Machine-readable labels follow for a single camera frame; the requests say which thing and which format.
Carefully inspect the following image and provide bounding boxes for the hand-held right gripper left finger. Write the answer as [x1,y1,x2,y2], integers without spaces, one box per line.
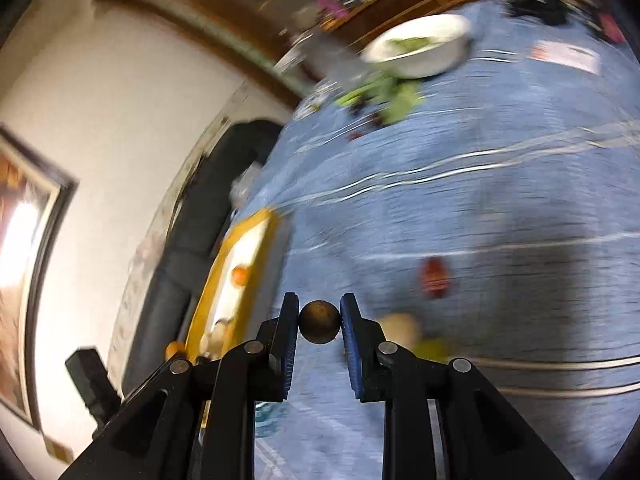
[60,291,301,480]

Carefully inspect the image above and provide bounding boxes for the yellow tray box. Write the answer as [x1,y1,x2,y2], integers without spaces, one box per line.
[185,207,291,361]

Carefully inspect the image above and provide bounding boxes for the framed wall picture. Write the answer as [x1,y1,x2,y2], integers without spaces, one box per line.
[0,125,80,431]

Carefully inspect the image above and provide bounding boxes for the brown kiwi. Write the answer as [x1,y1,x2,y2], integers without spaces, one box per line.
[298,300,343,346]

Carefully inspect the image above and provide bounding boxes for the clear glass pitcher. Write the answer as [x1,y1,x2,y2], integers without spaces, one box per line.
[272,30,321,76]

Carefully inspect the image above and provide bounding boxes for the pale peeled fruit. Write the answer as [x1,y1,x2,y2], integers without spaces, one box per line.
[377,312,421,348]

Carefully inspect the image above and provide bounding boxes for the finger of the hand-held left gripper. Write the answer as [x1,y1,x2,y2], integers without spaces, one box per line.
[65,346,122,433]

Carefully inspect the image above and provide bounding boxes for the green fruit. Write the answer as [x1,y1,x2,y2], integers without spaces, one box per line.
[415,337,453,361]

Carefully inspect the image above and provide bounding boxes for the green leafy vegetables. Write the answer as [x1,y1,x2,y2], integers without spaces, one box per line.
[335,72,423,126]

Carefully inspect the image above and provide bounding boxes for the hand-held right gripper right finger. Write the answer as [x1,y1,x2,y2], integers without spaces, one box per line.
[340,292,576,480]

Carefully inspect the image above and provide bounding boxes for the red cylindrical device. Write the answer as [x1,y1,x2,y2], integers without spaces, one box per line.
[597,12,626,43]

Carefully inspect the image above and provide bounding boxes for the white and red paper card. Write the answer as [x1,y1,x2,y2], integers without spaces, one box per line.
[530,41,601,75]

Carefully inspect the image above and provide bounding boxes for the black electric device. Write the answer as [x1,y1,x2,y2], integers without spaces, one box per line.
[505,0,571,26]

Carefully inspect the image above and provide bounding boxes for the dark chair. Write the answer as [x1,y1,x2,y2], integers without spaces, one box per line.
[122,120,283,396]

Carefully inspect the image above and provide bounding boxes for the green vegetables in bowl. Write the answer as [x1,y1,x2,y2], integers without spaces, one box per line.
[387,36,431,56]

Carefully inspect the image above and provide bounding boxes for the white bowl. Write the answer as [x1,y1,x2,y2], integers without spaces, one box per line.
[361,14,473,80]

